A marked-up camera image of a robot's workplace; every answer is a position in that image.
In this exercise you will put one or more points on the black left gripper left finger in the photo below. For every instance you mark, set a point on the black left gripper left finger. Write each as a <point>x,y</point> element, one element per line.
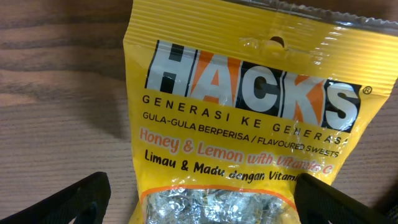
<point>85,201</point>

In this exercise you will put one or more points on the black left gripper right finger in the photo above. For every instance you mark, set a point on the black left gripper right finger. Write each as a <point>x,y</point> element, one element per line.
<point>319,203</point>

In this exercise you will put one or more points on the yellow Hacks candy bag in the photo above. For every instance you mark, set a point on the yellow Hacks candy bag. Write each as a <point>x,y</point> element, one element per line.
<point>231,101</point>

